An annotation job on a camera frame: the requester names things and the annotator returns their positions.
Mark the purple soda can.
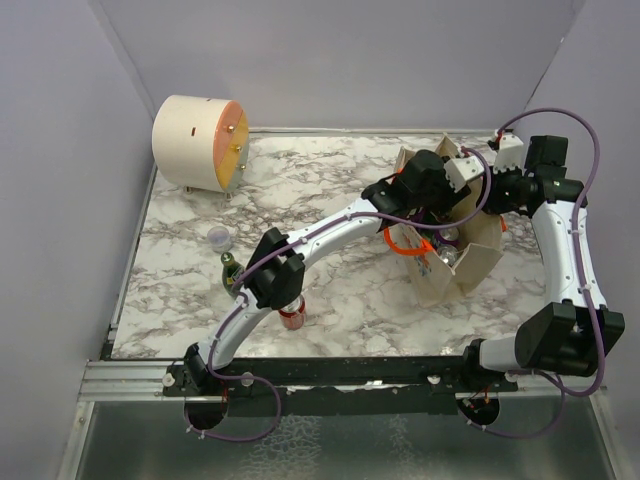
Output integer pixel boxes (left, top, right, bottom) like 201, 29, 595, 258
435, 229, 460, 245
436, 244, 459, 267

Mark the beige canvas tote bag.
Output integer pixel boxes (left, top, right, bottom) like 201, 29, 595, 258
383, 132, 506, 309

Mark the purple soda can front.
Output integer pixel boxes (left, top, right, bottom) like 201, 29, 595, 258
436, 244, 459, 267

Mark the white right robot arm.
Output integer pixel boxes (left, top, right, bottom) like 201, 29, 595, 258
459, 133, 625, 391

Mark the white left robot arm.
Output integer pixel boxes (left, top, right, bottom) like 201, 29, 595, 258
184, 149, 491, 395

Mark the red soda can front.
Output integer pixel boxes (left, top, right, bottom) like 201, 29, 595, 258
278, 295, 306, 330

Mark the clear tub of paper clips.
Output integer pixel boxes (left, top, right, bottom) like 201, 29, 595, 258
207, 226, 232, 253

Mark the round cream drawer cabinet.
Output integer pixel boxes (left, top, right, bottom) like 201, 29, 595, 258
152, 95, 249, 194

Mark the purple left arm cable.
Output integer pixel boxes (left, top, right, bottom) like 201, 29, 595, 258
205, 147, 494, 442

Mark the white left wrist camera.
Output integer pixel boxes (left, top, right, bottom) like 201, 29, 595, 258
444, 155, 485, 192

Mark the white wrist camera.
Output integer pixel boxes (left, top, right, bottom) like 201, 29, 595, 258
444, 155, 485, 192
488, 131, 524, 174

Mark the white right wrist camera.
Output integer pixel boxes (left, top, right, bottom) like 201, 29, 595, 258
488, 131, 524, 174

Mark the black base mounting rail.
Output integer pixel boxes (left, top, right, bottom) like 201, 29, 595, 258
163, 348, 517, 417

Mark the aluminium frame rail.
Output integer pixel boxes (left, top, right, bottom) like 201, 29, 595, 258
77, 360, 609, 402

